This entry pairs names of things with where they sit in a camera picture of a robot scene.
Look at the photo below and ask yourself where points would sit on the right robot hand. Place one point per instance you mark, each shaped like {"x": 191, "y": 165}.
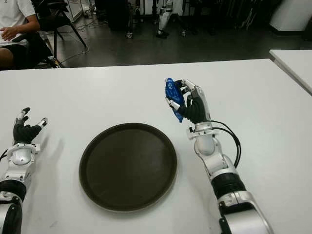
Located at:
{"x": 197, "y": 109}

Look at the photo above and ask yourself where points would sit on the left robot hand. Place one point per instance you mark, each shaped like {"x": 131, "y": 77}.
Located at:
{"x": 23, "y": 134}

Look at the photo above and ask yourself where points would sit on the blue Oreo cookie pack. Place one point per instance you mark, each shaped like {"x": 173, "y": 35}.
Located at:
{"x": 171, "y": 91}

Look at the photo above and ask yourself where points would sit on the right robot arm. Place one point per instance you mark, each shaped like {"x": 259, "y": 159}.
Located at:
{"x": 207, "y": 146}

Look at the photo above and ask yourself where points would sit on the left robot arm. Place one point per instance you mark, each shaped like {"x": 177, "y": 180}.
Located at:
{"x": 20, "y": 157}

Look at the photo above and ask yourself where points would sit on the black chair under person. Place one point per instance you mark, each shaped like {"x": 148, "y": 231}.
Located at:
{"x": 36, "y": 48}

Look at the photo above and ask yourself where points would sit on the round dark brown tray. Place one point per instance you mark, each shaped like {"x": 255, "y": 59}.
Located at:
{"x": 128, "y": 168}

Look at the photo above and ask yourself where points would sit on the white humanoid robot legs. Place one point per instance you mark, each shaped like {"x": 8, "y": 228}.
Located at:
{"x": 163, "y": 19}

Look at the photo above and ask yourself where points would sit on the neighbouring white table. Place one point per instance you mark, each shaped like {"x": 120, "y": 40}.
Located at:
{"x": 292, "y": 63}

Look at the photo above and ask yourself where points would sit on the black empty chair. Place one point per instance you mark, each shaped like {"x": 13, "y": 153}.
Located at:
{"x": 56, "y": 19}

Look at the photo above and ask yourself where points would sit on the seated person white shirt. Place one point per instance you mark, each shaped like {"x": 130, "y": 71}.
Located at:
{"x": 12, "y": 14}

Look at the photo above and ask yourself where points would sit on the black wheeled cart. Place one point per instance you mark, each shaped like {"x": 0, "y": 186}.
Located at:
{"x": 118, "y": 14}

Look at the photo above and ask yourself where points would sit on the white curved panel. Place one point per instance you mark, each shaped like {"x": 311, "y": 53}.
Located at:
{"x": 288, "y": 14}

